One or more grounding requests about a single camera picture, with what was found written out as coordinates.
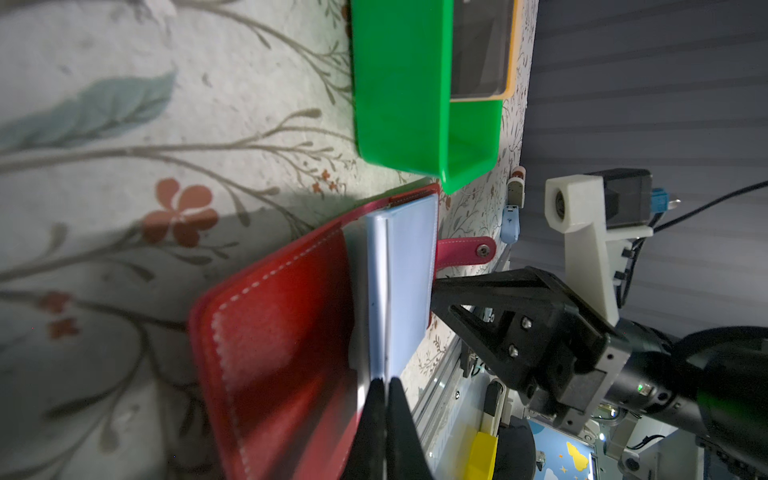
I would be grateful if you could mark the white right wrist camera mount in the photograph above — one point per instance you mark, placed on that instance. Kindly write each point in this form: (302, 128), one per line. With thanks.
(604, 216)

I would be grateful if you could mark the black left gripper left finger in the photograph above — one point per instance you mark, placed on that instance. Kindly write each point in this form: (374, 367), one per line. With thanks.
(366, 458)

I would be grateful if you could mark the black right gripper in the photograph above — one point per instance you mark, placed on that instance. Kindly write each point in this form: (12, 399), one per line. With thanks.
(530, 328)

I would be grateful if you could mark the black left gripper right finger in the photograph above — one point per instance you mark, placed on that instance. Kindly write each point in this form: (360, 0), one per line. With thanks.
(404, 456)

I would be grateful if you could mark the red card holder wallet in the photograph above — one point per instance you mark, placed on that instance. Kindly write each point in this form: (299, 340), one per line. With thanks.
(271, 349)

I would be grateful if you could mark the small objects at table edge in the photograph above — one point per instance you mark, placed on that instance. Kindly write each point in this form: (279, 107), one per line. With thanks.
(515, 201)

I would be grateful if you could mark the green card tray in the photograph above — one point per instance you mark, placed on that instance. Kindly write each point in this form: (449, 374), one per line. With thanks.
(405, 118)

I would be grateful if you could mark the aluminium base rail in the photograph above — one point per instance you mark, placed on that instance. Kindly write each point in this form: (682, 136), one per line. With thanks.
(440, 392)

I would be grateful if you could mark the stack of cards in tray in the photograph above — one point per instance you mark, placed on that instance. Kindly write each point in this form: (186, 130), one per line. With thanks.
(485, 37)

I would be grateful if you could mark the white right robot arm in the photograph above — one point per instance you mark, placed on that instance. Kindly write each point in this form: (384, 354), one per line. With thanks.
(722, 394)

